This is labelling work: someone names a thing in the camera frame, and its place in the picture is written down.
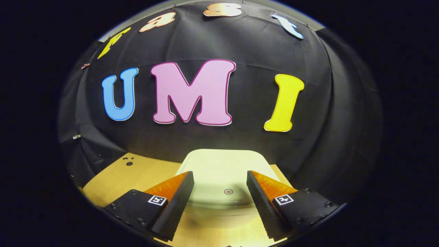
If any wooden desktop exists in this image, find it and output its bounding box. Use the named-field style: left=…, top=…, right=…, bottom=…
left=82, top=153, right=292, bottom=247

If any black backdrop cloth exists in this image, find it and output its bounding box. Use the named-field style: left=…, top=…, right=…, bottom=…
left=58, top=2, right=383, bottom=206

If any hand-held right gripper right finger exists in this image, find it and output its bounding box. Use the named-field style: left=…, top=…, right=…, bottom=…
left=246, top=170, right=340, bottom=240

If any pale green desktop garbage bin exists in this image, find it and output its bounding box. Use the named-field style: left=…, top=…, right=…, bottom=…
left=175, top=149, right=282, bottom=228

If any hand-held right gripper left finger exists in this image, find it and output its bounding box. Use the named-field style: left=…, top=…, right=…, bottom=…
left=103, top=171, right=194, bottom=242

